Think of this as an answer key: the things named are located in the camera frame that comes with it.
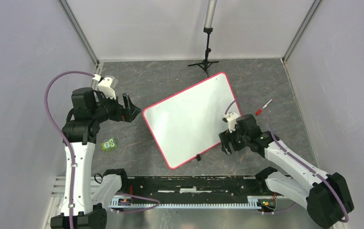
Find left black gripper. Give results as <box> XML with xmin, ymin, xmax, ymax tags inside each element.
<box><xmin>91</xmin><ymin>90</ymin><xmax>141</xmax><ymax>124</ymax></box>

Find pink-framed whiteboard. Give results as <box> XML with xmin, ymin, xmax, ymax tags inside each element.
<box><xmin>143</xmin><ymin>72</ymin><xmax>241</xmax><ymax>169</ymax></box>

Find red whiteboard marker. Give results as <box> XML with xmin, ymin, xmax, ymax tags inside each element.
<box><xmin>255</xmin><ymin>99</ymin><xmax>273</xmax><ymax>116</ymax></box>

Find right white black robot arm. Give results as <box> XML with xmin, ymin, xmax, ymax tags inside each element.
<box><xmin>219</xmin><ymin>112</ymin><xmax>354</xmax><ymax>229</ymax></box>

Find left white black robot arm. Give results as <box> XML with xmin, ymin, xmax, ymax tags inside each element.
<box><xmin>50</xmin><ymin>87</ymin><xmax>141</xmax><ymax>229</ymax></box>

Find green monster eraser toy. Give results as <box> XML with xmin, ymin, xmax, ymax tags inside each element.
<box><xmin>101</xmin><ymin>137</ymin><xmax>118</xmax><ymax>152</ymax></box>

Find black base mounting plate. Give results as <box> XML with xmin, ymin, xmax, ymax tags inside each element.
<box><xmin>119</xmin><ymin>176</ymin><xmax>276</xmax><ymax>205</ymax></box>

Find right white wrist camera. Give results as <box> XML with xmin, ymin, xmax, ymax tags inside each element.
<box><xmin>222</xmin><ymin>112</ymin><xmax>240</xmax><ymax>133</ymax></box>

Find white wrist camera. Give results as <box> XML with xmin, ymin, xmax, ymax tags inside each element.
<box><xmin>222</xmin><ymin>112</ymin><xmax>240</xmax><ymax>133</ymax></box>
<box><xmin>93</xmin><ymin>74</ymin><xmax>118</xmax><ymax>100</ymax></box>

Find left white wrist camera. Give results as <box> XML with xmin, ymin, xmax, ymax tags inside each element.
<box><xmin>93</xmin><ymin>74</ymin><xmax>118</xmax><ymax>100</ymax></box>

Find white slotted cable duct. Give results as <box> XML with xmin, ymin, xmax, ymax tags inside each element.
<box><xmin>109</xmin><ymin>196</ymin><xmax>276</xmax><ymax>211</ymax></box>

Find black tripod camera stand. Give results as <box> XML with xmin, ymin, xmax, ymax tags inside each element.
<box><xmin>187</xmin><ymin>0</ymin><xmax>219</xmax><ymax>77</ymax></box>

